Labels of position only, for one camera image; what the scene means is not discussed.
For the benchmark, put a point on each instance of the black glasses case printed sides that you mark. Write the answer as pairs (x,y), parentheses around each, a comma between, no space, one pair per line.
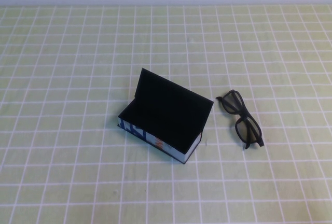
(168,115)

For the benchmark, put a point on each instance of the black frame glasses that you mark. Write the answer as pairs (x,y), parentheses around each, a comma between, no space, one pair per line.
(244,116)

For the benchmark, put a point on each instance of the green white-grid tablecloth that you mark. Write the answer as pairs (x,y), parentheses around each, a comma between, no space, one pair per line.
(77,182)

